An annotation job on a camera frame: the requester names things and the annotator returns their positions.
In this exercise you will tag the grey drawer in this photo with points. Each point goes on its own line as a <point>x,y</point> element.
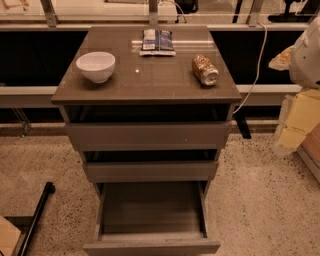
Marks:
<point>133,136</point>
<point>150,166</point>
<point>151,219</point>

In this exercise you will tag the black bracket leg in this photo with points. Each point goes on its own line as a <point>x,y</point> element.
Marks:
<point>242,125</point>

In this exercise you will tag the grey drawer cabinet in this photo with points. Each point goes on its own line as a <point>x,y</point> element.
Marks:
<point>148,89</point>

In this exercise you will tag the cardboard box bottom left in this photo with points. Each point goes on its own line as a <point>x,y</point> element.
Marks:
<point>9,236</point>

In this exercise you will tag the gold crushed can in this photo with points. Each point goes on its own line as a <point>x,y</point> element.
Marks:
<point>205,70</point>

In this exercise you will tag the grey bottom drawer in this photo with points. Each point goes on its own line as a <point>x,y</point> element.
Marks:
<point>151,219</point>

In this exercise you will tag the grey top drawer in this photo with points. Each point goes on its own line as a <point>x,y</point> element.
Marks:
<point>133,136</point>

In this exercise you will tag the grey middle drawer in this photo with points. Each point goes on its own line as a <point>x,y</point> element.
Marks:
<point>150,166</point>

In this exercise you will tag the cardboard box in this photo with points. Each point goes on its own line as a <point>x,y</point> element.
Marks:
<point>9,236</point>
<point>309,151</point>

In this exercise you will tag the white ceramic bowl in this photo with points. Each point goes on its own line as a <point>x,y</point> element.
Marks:
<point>97,67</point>

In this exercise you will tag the cardboard box right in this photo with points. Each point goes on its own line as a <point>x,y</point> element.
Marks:
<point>309,151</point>

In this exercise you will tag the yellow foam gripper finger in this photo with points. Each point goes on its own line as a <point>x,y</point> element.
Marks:
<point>282,61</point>

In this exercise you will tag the black metal bar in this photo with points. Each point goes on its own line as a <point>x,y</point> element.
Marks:
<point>48,189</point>

